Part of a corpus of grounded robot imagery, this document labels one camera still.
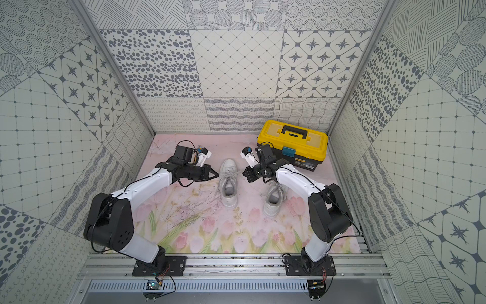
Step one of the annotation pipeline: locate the pink floral table mat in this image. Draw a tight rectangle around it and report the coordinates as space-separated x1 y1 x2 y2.
133 134 312 255

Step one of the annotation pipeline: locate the white sneaker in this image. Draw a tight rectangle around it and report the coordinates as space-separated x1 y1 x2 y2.
218 158 239 209
263 181 288 218

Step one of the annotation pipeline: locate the yellow black plastic toolbox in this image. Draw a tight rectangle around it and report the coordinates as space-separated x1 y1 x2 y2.
257 120 329 172

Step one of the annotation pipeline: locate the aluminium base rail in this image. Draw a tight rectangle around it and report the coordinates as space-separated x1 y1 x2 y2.
73 254 393 298

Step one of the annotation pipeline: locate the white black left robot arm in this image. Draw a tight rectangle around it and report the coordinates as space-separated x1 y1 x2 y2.
83 144 219 277

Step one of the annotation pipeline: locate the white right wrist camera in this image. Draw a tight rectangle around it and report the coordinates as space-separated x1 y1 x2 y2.
240 146 259 168

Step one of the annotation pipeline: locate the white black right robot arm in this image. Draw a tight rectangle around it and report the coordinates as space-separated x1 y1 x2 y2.
240 144 354 277

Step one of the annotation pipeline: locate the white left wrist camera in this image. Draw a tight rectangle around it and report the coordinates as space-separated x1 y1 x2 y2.
196 147 211 167

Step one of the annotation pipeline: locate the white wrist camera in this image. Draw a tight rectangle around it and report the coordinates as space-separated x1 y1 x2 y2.
240 146 259 168
196 147 211 167

